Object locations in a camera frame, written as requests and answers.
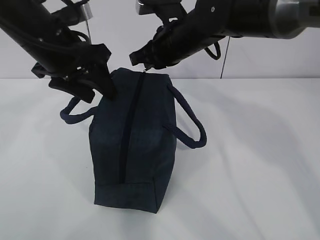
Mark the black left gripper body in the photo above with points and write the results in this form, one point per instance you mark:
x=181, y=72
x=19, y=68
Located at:
x=75, y=71

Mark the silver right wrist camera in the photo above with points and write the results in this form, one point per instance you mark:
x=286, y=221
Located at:
x=146, y=7

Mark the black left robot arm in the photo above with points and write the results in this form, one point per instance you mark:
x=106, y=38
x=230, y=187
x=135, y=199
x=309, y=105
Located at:
x=68, y=57

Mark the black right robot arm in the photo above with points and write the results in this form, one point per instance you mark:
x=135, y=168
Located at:
x=183, y=33

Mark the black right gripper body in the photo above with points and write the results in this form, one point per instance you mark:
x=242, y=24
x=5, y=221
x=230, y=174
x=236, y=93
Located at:
x=150, y=54

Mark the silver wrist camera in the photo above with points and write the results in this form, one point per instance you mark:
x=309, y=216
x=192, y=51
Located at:
x=146, y=7
x=78, y=12

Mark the navy blue lunch bag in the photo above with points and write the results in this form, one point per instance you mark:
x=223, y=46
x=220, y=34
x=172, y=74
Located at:
x=133, y=139

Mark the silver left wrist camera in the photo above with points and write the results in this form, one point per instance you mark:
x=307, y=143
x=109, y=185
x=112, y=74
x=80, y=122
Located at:
x=78, y=12

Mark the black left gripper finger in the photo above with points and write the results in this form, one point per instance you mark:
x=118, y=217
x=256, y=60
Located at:
x=75, y=89
x=98, y=77

